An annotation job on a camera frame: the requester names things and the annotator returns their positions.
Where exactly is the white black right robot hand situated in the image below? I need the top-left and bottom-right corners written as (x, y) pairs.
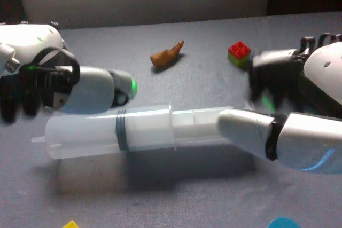
top-left (217, 33), bottom-right (342, 176)

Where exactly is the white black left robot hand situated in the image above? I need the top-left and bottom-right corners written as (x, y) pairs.
top-left (0, 23), bottom-right (138, 125)

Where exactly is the large translucent plastic syringe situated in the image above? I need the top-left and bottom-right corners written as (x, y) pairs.
top-left (30, 102), bottom-right (234, 161)

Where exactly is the brown toy croissant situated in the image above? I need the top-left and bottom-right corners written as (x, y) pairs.
top-left (150, 40), bottom-right (185, 66)

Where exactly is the blue round disc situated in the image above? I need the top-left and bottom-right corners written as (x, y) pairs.
top-left (268, 217), bottom-right (299, 228)

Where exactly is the red and green toy block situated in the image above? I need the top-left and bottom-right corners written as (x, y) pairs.
top-left (228, 41), bottom-right (252, 67)

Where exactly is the grey table cloth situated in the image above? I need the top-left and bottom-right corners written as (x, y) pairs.
top-left (0, 11), bottom-right (342, 228)

